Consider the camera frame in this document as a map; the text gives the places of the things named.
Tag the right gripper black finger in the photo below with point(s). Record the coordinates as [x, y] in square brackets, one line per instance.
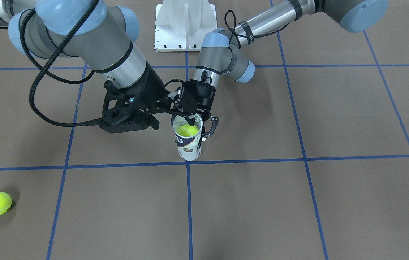
[186, 108]
[153, 122]

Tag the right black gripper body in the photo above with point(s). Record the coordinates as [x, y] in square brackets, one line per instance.
[153, 87]

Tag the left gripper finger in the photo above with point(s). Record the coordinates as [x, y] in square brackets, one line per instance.
[208, 132]

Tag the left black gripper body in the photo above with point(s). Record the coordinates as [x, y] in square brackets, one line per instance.
[201, 102]

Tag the clear tennis ball can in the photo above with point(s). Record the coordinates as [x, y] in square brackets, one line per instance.
[188, 148]

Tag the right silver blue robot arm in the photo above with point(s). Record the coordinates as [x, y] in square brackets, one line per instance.
[103, 37]

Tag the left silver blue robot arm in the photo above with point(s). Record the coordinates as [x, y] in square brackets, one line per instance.
[221, 55]

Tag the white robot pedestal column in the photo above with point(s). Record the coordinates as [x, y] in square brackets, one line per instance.
[181, 25]

